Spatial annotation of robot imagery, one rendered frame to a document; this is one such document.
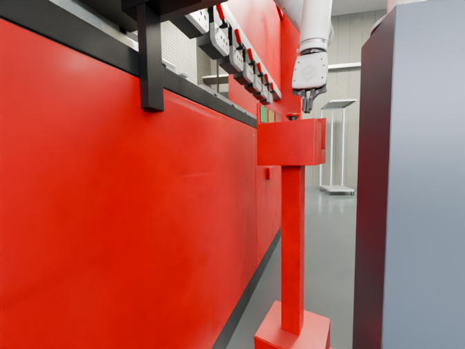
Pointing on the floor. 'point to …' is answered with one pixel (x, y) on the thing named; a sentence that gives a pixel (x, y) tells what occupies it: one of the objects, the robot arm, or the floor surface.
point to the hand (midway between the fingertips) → (307, 106)
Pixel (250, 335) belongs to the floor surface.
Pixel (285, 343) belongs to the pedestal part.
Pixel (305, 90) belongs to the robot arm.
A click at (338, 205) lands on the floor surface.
